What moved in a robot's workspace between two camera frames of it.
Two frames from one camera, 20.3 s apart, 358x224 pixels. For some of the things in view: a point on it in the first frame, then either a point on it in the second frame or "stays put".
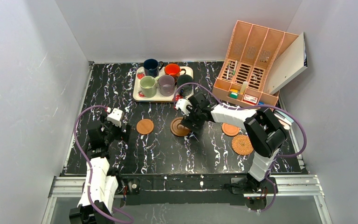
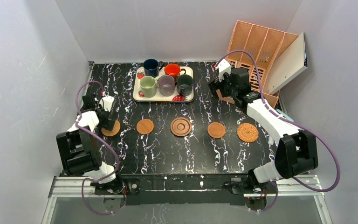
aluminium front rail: [281, 185] stays put
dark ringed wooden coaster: [177, 129] stays put
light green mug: [148, 86] stays put
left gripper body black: [120, 131] → [109, 122]
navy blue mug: [152, 67] stays put
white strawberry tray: [139, 72] stays put
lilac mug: [166, 85] stays put
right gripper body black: [190, 122] → [215, 87]
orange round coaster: [230, 130] → [216, 130]
